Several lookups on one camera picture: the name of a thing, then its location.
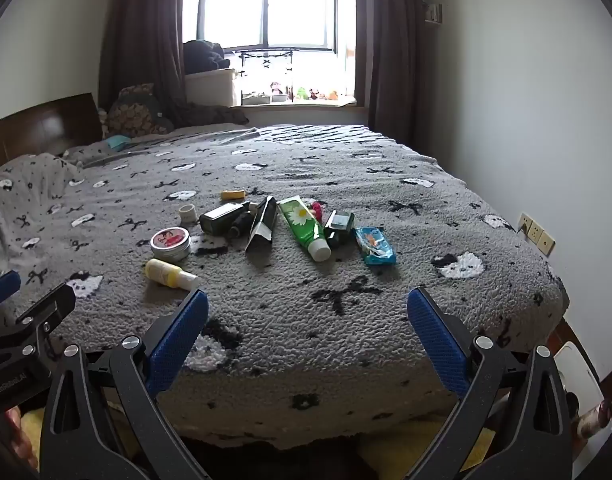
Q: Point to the dark wooden headboard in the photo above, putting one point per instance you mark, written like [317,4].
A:
[46,120]

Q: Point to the window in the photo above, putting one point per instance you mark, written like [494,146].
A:
[291,5]

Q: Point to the grey printed pillow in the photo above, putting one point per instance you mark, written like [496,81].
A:
[26,195]

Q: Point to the green daisy squeeze tube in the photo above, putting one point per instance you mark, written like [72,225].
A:
[301,225]

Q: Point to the dark green small box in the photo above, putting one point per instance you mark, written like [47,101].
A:
[338,227]

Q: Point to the person's left hand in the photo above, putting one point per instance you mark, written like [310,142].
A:
[21,440]

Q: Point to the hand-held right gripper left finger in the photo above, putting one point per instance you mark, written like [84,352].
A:
[181,340]

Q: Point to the blue tissue packet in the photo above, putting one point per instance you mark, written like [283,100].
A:
[375,246]

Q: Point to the round tin red lid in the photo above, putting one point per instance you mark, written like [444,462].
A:
[170,242]

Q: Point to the dark clothes pile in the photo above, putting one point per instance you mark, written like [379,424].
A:
[203,55]

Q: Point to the brown patterned cushion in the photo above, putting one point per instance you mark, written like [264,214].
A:
[136,115]

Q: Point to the wall switch panel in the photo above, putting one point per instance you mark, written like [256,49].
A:
[433,12]

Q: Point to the white plastic bin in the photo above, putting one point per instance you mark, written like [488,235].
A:
[576,370]

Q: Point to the small dark round bottle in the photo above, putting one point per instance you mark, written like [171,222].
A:
[242,225]

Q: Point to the dark green bottle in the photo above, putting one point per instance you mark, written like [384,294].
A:
[220,217]

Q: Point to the brown curtain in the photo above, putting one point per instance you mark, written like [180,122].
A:
[391,50]
[141,35]

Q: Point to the black squeeze tube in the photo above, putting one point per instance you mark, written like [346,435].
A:
[263,222]

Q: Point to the yellow rectangular block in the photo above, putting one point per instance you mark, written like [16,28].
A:
[233,193]

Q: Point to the grey printed blanket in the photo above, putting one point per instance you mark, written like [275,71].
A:
[336,320]

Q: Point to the small white jar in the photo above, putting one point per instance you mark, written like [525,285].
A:
[187,213]

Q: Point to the row of small figurines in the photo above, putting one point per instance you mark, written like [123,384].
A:
[302,93]

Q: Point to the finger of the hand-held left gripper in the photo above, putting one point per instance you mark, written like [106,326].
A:
[43,312]
[1,291]

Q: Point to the small yellow bottle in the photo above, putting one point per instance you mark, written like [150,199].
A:
[163,271]

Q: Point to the white wall socket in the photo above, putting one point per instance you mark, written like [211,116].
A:
[525,223]
[547,244]
[536,234]

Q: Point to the teal cloth item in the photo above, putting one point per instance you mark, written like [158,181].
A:
[117,142]

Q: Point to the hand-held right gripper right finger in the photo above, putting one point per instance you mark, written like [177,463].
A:
[436,345]

